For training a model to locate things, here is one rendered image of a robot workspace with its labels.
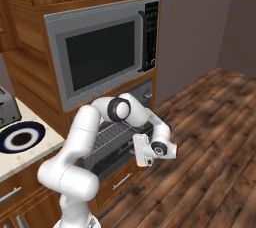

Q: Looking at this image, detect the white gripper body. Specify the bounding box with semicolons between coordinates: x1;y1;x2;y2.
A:
132;133;156;168

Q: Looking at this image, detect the grey oven rack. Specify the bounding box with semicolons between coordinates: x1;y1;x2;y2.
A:
91;120;138;155

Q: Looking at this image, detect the dark oven door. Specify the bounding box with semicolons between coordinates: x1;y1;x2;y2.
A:
78;131;155;182

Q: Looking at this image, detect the silver built-in oven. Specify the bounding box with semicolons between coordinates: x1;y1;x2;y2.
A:
68;76;157;182

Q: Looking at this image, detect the silver microwave oven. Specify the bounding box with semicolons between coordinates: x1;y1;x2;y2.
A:
43;0;161;113

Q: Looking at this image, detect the blue and white plate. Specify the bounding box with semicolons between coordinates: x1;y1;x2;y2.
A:
0;120;47;155

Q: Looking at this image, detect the wooden drawer front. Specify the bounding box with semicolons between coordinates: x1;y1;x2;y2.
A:
0;161;46;214
95;160;145;210

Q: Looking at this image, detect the silver toaster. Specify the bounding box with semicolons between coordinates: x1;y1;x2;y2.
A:
0;85;23;130

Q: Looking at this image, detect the silver drawer handle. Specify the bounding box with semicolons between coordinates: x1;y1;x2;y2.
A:
112;172;133;191
0;186;23;204

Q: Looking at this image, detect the black microwave handle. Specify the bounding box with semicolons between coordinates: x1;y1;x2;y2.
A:
137;10;148;73

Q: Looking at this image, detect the silver cupboard handle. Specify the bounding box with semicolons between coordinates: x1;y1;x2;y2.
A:
15;214;28;228

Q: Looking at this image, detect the wooden tall cabinet frame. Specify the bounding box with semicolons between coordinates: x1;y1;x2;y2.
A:
0;0;163;216

